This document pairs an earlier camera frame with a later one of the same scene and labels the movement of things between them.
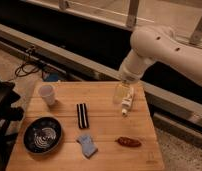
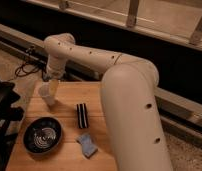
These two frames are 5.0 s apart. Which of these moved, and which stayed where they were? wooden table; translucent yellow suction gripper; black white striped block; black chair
Moved: translucent yellow suction gripper
Stayed: black white striped block; black chair; wooden table
